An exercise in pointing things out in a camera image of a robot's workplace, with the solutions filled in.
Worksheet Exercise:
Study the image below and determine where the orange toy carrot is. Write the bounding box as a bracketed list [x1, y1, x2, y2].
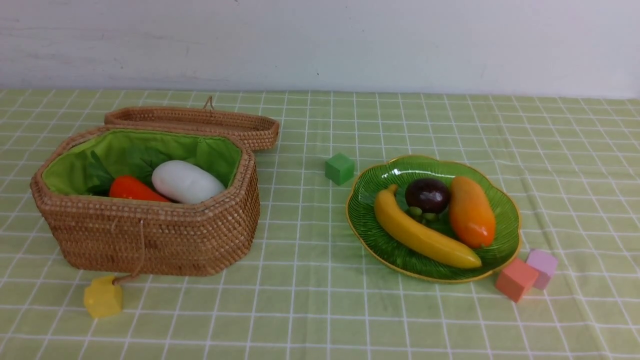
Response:
[87, 150, 171, 203]

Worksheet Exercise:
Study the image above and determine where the dark purple toy mangosteen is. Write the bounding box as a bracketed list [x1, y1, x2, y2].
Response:
[404, 177, 451, 224]

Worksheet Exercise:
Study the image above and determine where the coral orange foam cube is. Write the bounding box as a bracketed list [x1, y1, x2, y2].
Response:
[494, 257, 538, 303]

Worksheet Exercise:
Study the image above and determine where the green leaf-shaped glass plate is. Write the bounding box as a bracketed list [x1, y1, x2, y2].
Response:
[346, 154, 523, 284]

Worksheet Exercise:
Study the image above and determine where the green foam cube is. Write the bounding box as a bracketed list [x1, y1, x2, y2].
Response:
[324, 153, 355, 186]

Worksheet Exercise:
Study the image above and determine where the pink foam cube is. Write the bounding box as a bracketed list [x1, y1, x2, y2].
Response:
[525, 248, 559, 291]

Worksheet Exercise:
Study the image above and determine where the woven rattan basket green lining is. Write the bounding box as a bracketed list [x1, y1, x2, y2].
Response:
[30, 125, 261, 277]

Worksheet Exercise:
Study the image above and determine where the white toy radish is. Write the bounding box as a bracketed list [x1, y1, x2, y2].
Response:
[126, 146, 227, 204]

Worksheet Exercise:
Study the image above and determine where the yellow toy banana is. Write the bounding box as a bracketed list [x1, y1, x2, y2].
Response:
[374, 184, 483, 269]

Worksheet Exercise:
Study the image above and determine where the woven rattan basket lid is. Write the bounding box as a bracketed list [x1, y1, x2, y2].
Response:
[103, 96, 281, 151]

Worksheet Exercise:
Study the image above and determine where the orange toy mango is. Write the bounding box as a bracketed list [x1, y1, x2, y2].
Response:
[448, 176, 496, 249]

